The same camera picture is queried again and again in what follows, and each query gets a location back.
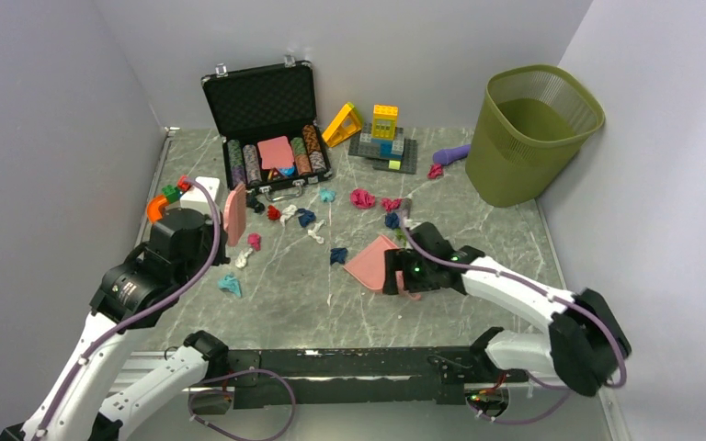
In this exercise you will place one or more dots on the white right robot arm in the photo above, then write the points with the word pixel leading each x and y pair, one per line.
pixel 577 337

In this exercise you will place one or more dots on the white paper scrap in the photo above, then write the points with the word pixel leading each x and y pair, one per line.
pixel 314 232
pixel 241 261
pixel 287 214

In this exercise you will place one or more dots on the light blue paper scrap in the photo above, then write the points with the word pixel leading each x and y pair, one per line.
pixel 327 195

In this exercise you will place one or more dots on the yellow triangular toy block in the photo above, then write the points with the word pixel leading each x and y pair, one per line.
pixel 344 125

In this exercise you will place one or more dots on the dark blue paper scrap centre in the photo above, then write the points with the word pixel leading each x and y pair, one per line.
pixel 392 220

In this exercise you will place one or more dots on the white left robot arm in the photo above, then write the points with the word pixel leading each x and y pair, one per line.
pixel 130 300

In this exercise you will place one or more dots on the black paper scrap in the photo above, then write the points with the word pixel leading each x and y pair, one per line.
pixel 253 203

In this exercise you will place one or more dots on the purple cylindrical toy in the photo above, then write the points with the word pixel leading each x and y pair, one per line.
pixel 449 156

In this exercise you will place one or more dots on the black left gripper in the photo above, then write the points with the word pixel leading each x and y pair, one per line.
pixel 221 254

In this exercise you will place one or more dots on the dark blue scrap left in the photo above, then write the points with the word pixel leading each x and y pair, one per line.
pixel 305 217

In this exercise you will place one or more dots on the green mesh waste bin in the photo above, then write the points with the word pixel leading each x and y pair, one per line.
pixel 533 121

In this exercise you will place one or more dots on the white paper scrap lower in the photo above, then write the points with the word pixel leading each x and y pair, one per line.
pixel 314 232

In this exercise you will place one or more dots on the magenta paper scrap centre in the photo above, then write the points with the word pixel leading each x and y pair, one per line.
pixel 391 204

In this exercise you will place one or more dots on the green blue toy bricks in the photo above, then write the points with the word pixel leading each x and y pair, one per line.
pixel 172 194

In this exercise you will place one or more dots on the magenta paper scrap near bin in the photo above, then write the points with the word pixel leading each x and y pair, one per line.
pixel 435 171

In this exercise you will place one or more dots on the toy brick tower on baseplate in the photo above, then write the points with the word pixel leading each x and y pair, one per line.
pixel 384 143

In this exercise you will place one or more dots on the white paper scrap upper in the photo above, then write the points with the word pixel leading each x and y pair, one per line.
pixel 287 214

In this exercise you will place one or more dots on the red paper scrap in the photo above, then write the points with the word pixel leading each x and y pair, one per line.
pixel 273 213

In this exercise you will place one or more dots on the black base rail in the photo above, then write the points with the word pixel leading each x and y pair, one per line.
pixel 270 377

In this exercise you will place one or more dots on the large magenta paper scrap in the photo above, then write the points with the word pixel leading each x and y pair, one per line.
pixel 362 199

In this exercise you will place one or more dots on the pink hand brush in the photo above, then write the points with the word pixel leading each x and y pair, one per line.
pixel 234 215

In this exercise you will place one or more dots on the pink dustpan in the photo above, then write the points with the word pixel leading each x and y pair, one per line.
pixel 368 265

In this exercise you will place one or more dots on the teal paper scrap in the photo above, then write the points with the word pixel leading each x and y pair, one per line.
pixel 230 283

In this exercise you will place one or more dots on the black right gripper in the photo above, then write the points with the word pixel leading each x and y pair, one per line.
pixel 398 260

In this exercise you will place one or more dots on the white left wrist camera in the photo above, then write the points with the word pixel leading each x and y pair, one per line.
pixel 195 199

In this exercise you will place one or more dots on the black poker chip case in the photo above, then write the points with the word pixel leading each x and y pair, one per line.
pixel 261 103

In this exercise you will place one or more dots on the white paper scrap left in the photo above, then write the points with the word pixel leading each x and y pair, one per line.
pixel 241 261

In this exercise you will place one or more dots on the small pink paper scrap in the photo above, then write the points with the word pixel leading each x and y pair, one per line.
pixel 254 241

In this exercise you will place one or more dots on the orange horseshoe toy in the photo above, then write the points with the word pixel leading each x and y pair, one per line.
pixel 156 207

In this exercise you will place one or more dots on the dark blue scrap by dustpan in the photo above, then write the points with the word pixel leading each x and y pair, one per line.
pixel 338 256

